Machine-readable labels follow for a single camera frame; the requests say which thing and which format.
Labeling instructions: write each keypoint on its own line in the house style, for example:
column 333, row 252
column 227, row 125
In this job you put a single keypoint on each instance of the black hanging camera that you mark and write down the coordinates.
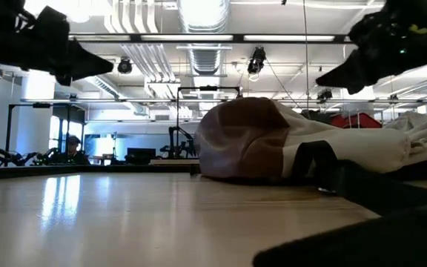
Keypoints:
column 257, row 59

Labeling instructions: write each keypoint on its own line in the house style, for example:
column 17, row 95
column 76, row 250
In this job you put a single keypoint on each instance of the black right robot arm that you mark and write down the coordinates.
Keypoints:
column 421, row 7

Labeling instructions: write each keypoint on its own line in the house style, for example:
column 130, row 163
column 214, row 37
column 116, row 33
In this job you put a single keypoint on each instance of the black beam with light strips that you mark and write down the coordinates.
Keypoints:
column 235, row 38

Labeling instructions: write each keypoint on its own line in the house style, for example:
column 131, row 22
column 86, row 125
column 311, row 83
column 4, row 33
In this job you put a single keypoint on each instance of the silver ventilation duct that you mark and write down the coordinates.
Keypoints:
column 204, row 15

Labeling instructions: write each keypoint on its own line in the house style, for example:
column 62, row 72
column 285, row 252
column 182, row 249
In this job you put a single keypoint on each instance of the black aluminium table frame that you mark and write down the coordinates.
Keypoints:
column 87, row 170

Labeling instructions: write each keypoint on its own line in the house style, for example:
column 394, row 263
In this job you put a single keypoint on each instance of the cream canvas backpack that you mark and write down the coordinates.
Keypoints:
column 258, row 141

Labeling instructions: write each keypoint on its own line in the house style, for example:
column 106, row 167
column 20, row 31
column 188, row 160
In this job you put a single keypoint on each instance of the black monitor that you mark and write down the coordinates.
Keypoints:
column 141, row 155

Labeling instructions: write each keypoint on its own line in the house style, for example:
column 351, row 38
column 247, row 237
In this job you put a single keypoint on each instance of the black metal frame stand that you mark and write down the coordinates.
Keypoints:
column 209, row 88
column 41, row 105

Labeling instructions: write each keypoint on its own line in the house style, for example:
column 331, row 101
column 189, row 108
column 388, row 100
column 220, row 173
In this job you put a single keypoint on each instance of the person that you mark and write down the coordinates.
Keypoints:
column 73, row 150

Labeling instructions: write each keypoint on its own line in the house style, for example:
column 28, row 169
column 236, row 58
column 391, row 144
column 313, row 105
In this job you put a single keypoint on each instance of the black ceiling spotlight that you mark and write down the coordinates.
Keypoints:
column 124, row 66

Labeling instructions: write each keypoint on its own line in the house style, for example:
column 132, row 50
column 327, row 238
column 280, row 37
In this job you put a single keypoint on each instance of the black background robot arm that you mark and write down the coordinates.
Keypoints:
column 178, row 142
column 2, row 155

